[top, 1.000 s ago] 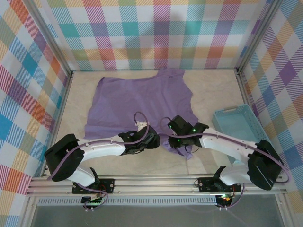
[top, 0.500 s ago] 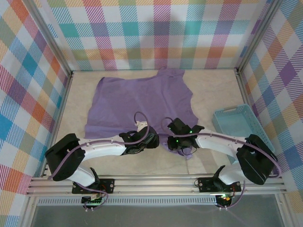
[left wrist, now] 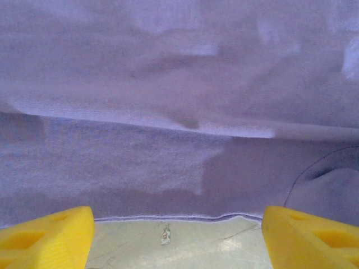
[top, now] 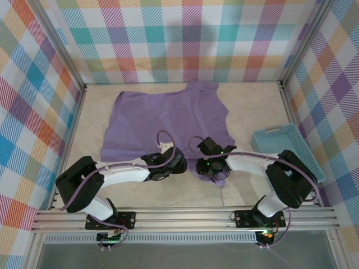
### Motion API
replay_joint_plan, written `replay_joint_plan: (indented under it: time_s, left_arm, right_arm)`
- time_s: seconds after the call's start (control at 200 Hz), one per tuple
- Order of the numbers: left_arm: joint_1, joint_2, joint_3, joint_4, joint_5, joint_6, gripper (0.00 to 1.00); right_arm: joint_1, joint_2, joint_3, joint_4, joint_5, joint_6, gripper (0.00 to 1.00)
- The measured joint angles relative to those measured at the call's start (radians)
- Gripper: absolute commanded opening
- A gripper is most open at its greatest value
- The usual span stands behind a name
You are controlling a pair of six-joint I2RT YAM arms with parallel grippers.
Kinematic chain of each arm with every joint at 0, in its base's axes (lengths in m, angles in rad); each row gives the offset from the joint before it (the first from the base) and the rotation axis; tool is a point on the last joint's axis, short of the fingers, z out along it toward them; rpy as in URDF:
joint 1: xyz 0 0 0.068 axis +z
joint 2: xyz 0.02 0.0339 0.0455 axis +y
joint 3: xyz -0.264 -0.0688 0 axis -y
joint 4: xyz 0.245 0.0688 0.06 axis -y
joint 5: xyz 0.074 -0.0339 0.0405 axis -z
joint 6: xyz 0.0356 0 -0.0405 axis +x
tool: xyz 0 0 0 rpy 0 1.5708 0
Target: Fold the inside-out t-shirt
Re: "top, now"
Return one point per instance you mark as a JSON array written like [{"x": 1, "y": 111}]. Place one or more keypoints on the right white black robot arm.
[{"x": 246, "y": 165}]

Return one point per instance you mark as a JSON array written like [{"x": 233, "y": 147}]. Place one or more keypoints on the small circuit board orange connector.
[{"x": 266, "y": 234}]

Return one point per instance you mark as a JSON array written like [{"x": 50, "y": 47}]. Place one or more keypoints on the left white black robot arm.
[{"x": 123, "y": 173}]

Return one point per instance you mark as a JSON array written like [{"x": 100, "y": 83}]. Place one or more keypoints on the green circuit board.
[{"x": 110, "y": 239}]

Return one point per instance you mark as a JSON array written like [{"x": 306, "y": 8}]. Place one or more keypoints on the aluminium frame leg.
[
  {"x": 33, "y": 252},
  {"x": 338, "y": 252}
]

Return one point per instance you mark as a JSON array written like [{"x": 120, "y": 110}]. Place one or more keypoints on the light blue plastic basket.
[{"x": 289, "y": 140}]

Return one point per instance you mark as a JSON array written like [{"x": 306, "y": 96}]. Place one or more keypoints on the slanted aluminium frame post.
[
  {"x": 62, "y": 45},
  {"x": 305, "y": 42}
]

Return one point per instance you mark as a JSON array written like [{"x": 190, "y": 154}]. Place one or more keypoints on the purple t-shirt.
[{"x": 168, "y": 112}]

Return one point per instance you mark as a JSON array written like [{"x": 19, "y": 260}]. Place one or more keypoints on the aluminium wall base strip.
[{"x": 140, "y": 83}]

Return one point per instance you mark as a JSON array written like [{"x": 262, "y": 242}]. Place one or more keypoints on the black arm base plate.
[
  {"x": 127, "y": 220},
  {"x": 244, "y": 218}
]

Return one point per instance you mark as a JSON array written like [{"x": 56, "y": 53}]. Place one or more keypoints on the aluminium table side rail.
[
  {"x": 290, "y": 112},
  {"x": 70, "y": 140}
]

